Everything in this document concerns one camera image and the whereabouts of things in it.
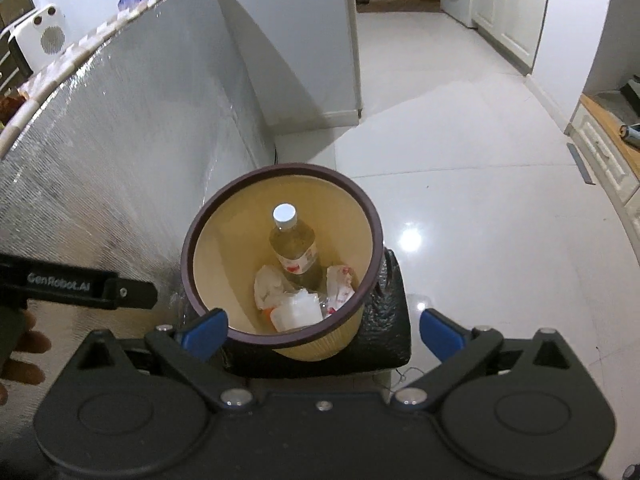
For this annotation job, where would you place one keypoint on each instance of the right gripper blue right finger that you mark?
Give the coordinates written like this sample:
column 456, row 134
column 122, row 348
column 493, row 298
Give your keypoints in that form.
column 441, row 335

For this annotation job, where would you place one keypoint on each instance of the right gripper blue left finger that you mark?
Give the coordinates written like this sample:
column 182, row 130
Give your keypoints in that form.
column 203, row 337

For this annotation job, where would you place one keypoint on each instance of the clear zip plastic bag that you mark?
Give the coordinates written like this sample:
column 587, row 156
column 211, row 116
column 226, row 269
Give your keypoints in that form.
column 296, row 311

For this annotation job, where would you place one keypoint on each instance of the tan round trash bin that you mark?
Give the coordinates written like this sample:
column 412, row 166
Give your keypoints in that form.
column 228, row 242

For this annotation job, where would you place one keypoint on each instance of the black bag beside bin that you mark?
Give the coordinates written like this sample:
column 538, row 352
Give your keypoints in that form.
column 382, row 342

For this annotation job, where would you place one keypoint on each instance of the crumpled paper in bin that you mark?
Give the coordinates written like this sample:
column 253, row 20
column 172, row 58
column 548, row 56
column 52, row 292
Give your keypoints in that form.
column 271, row 288

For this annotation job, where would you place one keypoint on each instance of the white red wrapper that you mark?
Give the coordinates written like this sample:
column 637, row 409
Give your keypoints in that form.
column 339, row 288

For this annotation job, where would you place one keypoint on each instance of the silver foil table skirt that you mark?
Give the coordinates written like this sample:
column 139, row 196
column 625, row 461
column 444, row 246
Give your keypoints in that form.
column 112, row 169

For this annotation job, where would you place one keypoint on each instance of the plastic bottle white cap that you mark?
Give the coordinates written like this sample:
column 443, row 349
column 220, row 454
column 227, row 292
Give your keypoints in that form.
column 294, row 243

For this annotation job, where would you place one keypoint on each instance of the checkered brown white tablecloth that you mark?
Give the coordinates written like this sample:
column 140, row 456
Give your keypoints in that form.
column 36, row 90

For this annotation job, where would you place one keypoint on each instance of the white space heater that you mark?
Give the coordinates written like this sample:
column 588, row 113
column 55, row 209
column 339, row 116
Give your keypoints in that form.
column 41, row 36

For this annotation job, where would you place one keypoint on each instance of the white kitchen cabinets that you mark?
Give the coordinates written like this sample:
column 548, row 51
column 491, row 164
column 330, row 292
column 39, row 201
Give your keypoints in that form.
column 514, row 24

